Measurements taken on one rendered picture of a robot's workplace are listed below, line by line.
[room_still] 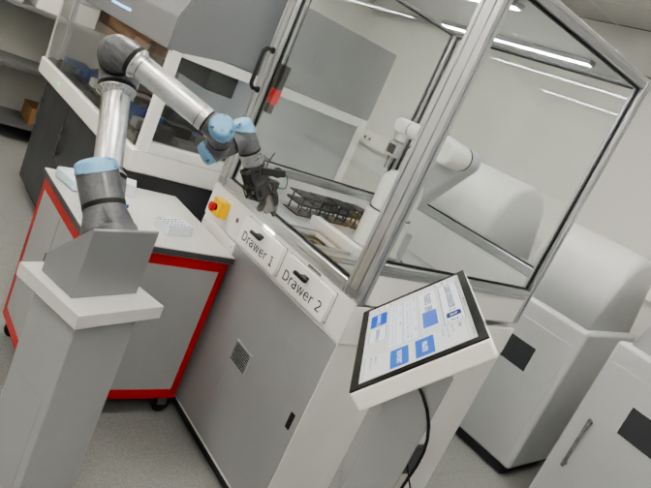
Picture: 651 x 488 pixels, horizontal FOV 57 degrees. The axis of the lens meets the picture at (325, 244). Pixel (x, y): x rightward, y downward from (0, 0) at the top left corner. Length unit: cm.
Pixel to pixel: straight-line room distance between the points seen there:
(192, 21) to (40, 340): 152
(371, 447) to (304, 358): 56
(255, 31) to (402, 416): 194
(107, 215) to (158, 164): 122
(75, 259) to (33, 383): 39
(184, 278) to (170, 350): 32
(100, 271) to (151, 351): 84
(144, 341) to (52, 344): 70
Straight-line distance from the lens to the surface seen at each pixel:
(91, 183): 171
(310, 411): 204
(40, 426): 186
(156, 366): 251
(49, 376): 179
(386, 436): 154
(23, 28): 608
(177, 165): 290
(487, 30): 179
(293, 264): 208
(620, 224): 494
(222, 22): 281
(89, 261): 164
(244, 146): 195
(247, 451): 227
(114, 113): 195
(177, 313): 240
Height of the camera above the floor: 152
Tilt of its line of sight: 14 degrees down
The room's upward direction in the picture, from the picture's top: 24 degrees clockwise
